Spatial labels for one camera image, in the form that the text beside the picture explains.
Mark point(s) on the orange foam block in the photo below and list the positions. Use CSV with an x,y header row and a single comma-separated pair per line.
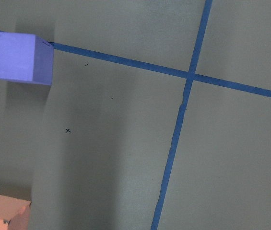
x,y
14,213

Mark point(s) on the purple foam block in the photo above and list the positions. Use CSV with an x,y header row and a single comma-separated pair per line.
x,y
25,58

